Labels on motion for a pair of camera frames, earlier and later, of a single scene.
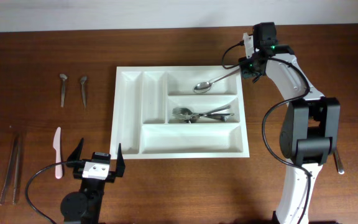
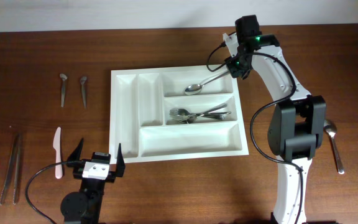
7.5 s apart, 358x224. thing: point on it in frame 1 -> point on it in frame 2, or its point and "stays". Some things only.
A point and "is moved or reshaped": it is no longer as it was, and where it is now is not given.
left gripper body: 111,177 stays
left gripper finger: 120,163 stays
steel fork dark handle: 191,119 is moved or reshaped
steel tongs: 15,158 stays
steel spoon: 204,87 is moved or reshaped
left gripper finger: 76,155 stays
